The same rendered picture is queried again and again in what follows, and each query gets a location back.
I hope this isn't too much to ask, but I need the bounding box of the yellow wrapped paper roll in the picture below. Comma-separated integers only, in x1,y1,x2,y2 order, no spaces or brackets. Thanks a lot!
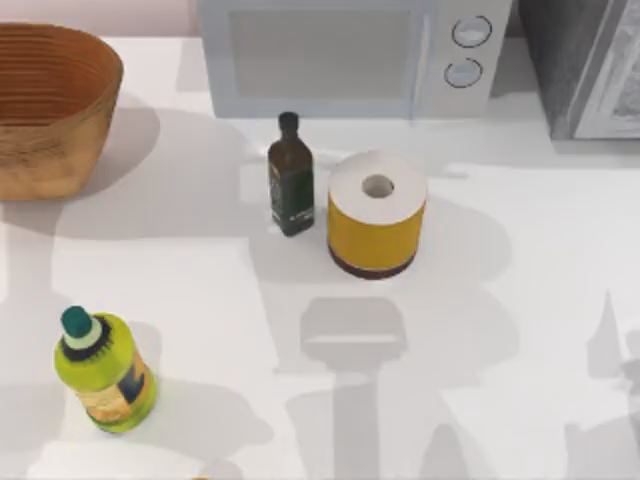
327,150,429,280

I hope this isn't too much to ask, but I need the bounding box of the dark green glass bottle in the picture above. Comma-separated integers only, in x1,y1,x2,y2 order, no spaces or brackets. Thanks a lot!
267,111,317,238

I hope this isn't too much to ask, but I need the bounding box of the microwave door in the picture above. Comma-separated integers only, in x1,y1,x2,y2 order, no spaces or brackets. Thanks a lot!
195,0,432,120

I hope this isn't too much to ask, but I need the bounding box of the microwave knob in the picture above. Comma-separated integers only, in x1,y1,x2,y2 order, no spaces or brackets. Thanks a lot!
451,14,494,49
443,56,485,90

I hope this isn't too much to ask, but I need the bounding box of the lime green plastic bottle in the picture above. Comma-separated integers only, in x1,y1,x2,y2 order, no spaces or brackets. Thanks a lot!
53,305,159,434

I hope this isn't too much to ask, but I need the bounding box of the pale microwave oven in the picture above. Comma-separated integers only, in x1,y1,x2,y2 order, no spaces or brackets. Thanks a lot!
194,0,514,121

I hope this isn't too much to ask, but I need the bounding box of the brown woven basket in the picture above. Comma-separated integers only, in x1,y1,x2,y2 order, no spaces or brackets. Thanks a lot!
0,22,125,202

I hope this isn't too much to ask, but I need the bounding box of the grey cabinet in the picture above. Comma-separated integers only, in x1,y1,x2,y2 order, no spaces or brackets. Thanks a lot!
517,0,640,142

